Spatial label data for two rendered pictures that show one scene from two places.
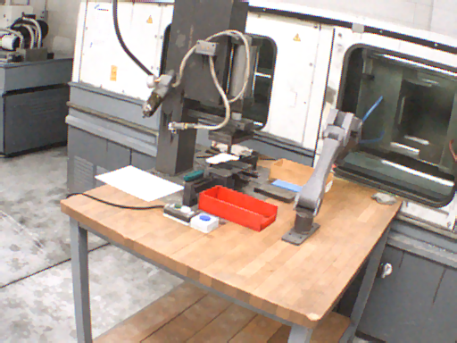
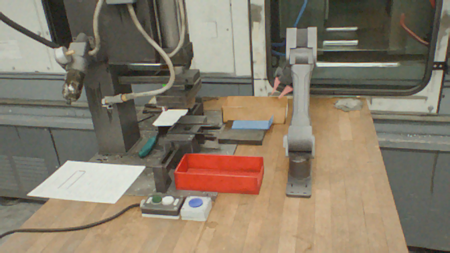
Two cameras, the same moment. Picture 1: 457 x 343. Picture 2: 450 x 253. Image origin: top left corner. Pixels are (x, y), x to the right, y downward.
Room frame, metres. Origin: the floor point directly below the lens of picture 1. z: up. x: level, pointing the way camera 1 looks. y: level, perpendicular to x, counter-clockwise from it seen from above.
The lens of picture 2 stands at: (0.54, 0.19, 1.56)
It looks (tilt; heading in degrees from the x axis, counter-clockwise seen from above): 25 degrees down; 346
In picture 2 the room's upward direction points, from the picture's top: 5 degrees counter-clockwise
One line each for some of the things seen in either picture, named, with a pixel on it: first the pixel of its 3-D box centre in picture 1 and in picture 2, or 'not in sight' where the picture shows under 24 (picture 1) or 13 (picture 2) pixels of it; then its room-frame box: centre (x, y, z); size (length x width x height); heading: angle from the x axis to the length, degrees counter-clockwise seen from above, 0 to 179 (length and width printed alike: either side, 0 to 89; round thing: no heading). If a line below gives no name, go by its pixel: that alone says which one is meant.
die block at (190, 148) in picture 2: (228, 178); (187, 138); (1.81, 0.00, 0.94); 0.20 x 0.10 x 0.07; 151
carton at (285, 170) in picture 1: (301, 177); (255, 110); (1.96, -0.32, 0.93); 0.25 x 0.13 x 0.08; 61
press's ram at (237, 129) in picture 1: (220, 104); (155, 61); (1.83, 0.07, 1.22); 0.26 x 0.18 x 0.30; 61
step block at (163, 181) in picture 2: (191, 193); (162, 174); (1.59, 0.12, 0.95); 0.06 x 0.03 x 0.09; 151
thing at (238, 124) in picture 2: (292, 184); (252, 121); (1.85, -0.26, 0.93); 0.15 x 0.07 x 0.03; 64
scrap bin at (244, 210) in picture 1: (237, 207); (219, 173); (1.55, -0.05, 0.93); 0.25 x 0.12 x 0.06; 61
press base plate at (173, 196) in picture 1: (212, 183); (170, 148); (1.87, 0.06, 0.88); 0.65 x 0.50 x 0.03; 151
